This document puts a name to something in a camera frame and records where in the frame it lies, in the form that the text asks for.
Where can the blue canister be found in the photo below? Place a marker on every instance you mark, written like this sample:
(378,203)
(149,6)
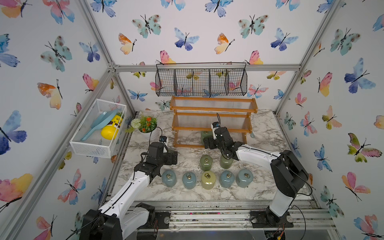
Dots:
(227,179)
(244,178)
(169,178)
(189,180)

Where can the wooden three-tier shelf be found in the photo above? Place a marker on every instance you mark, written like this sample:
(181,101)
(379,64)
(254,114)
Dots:
(197,114)

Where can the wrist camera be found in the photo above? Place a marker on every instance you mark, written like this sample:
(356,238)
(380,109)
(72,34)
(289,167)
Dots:
(214,127)
(163,139)

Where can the light blue plastic scoop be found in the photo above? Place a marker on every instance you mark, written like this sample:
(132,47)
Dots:
(100,122)

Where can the yellow canister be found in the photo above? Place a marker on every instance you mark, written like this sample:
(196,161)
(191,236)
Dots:
(208,180)

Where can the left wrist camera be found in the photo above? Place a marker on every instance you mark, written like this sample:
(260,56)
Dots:
(163,139)

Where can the aluminium front rail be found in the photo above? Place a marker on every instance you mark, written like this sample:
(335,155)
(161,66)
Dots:
(235,215)

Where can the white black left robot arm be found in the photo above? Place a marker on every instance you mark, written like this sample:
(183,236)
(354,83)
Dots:
(112,220)

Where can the yellow bottle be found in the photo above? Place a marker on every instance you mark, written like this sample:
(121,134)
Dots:
(110,131)

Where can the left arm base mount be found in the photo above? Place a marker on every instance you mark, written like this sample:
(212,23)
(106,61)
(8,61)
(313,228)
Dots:
(156,219)

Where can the green canister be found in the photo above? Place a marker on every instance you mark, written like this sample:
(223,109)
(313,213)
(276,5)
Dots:
(226,163)
(206,134)
(206,162)

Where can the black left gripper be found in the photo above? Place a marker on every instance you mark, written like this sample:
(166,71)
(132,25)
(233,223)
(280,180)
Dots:
(169,161)

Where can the white potted flower plant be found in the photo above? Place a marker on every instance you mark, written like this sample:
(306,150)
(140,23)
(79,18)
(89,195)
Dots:
(146,125)

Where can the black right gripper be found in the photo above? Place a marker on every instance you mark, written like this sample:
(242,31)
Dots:
(210,142)

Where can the white wire wall basket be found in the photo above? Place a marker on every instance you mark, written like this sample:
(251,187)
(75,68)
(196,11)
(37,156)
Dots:
(98,132)

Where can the black wire wall basket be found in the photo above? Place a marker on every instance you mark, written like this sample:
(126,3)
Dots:
(206,80)

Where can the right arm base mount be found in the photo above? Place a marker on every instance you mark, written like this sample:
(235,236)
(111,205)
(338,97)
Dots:
(267,219)

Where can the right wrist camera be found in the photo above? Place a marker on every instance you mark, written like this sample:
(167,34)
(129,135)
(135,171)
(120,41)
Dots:
(214,127)

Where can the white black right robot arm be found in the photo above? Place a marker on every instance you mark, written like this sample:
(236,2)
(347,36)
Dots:
(289,174)

